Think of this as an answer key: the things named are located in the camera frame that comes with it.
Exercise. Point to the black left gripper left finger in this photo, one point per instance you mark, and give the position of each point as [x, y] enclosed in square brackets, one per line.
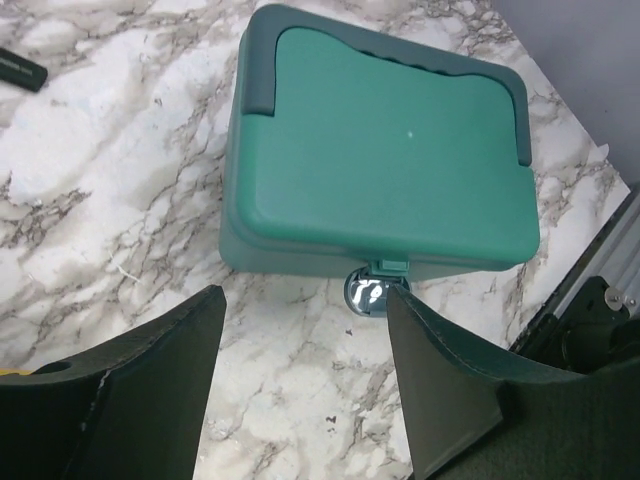
[129, 408]

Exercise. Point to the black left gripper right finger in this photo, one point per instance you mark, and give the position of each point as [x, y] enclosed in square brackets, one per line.
[473, 410]

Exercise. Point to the teal medicine box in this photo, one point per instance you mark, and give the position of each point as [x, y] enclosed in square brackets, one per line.
[355, 155]

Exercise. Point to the yellow framed whiteboard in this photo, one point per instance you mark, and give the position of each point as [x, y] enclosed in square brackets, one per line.
[6, 372]

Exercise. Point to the orange black highlighter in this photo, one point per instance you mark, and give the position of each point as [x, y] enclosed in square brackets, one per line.
[21, 72]

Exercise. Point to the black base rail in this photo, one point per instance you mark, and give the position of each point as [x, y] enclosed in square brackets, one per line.
[575, 328]

